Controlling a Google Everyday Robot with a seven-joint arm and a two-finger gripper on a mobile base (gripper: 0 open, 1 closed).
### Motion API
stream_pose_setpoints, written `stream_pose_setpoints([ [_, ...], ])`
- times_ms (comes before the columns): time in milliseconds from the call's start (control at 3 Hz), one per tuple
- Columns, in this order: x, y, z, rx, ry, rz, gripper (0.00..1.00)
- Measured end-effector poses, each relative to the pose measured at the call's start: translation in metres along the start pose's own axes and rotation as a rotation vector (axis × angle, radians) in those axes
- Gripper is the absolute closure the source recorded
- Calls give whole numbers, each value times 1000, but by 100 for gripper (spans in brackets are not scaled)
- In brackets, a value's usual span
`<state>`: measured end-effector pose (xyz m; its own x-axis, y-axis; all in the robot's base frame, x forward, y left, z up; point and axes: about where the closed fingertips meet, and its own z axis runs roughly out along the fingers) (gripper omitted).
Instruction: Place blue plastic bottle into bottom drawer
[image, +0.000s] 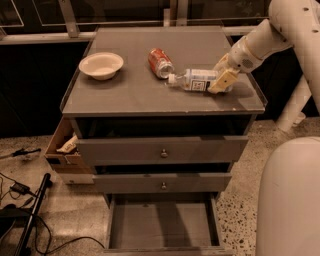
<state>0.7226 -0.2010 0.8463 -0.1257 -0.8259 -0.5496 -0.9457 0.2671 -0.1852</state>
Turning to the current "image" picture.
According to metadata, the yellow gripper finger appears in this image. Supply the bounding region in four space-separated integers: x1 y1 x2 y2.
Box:
208 68 239 94
214 53 229 72

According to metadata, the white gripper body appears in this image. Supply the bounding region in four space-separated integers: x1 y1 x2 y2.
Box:
227 36 262 73

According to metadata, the clear plastic water bottle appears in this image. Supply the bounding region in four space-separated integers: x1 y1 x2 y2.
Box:
167 69 218 93

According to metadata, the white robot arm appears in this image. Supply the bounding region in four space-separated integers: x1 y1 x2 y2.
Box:
208 0 320 256

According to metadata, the grey top drawer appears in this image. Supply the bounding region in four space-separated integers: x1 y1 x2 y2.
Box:
73 116 248 166

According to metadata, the grey drawer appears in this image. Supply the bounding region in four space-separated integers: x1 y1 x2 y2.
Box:
73 116 248 166
105 192 234 256
93 163 232 194

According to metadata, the grey drawer cabinet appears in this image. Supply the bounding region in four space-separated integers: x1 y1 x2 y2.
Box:
59 25 268 256

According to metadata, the grey middle drawer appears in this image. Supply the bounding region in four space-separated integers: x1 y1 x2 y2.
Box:
93 163 232 194

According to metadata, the grey bottom drawer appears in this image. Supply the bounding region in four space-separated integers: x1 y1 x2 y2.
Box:
105 192 234 256

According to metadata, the red soda can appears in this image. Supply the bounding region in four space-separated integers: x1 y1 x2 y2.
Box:
148 48 174 79

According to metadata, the metal window railing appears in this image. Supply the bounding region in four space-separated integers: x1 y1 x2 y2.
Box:
0 0 271 40

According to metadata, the white paper bowl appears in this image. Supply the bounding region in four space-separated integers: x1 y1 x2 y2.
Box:
79 52 124 81

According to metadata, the brown cardboard box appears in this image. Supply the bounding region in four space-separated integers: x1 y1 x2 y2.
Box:
45 118 93 184

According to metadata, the black pole stand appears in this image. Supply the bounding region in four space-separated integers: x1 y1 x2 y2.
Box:
14 173 52 256

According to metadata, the black tool on floor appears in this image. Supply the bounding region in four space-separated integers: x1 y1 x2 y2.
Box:
0 148 41 160

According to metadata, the white diagonal support post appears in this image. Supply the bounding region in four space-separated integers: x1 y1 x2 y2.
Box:
276 75 311 132

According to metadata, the black power adapter cable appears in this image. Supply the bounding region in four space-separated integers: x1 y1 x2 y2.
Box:
0 171 106 256

